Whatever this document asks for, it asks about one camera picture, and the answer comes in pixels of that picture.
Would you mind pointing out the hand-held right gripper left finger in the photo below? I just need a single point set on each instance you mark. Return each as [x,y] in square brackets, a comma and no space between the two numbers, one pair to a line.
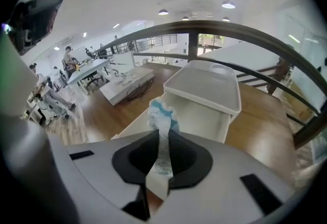
[102,171]

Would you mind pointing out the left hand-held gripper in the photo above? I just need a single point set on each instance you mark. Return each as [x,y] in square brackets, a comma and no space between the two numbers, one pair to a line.
[28,154]

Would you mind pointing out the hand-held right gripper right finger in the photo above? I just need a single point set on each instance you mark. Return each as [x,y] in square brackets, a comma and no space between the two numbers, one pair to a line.
[224,192]

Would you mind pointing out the white and blue cloth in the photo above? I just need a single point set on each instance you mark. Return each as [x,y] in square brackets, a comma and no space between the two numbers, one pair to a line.
[162,115]

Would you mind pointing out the white drawer box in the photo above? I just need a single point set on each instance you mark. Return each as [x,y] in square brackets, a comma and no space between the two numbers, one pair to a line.
[204,85]

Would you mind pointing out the wooden table black legs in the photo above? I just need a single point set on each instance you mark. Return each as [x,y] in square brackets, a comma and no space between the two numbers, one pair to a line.
[258,128]

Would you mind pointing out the pale book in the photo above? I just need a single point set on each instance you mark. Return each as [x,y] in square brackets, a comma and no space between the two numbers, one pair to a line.
[117,90]

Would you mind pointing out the dark-framed glasses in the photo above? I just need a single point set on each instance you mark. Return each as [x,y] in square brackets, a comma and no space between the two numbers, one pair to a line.
[139,88]

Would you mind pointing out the black office chair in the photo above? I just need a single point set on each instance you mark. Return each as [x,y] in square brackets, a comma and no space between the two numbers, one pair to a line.
[93,81]

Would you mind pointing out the glass top desk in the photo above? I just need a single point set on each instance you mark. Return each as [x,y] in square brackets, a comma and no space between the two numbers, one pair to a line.
[89,68]

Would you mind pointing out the white chair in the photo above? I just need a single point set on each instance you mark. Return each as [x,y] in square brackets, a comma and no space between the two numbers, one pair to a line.
[124,60]

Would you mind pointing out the dark curved railing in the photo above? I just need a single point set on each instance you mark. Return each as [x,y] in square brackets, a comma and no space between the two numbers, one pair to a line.
[255,32]

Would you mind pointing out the round ceiling lamp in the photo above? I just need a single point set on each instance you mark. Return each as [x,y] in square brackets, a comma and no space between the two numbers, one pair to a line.
[185,18]
[228,4]
[163,12]
[226,19]

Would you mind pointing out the black head-worn camera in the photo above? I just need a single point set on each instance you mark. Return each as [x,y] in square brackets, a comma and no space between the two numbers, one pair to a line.
[35,21]

